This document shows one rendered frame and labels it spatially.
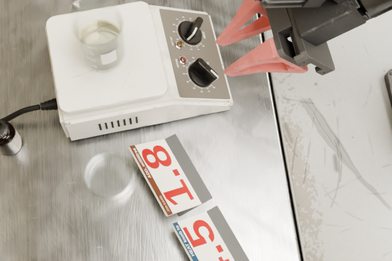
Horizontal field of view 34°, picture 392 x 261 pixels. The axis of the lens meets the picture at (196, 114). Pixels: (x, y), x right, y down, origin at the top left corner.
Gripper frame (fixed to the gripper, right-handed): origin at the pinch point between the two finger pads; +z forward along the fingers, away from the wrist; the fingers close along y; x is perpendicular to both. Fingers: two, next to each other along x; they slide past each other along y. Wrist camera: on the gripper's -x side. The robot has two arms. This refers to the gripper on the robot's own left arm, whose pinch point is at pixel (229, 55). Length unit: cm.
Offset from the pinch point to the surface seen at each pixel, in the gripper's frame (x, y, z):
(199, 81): 5.2, -1.3, 7.2
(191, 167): 7.3, 7.3, 12.3
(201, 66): 4.5, -2.6, 6.1
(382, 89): 23.8, 2.1, -7.6
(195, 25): 5.0, -8.0, 5.8
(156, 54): -0.2, -4.0, 8.6
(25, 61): -2.9, -10.4, 26.2
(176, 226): 2.4, 14.4, 12.6
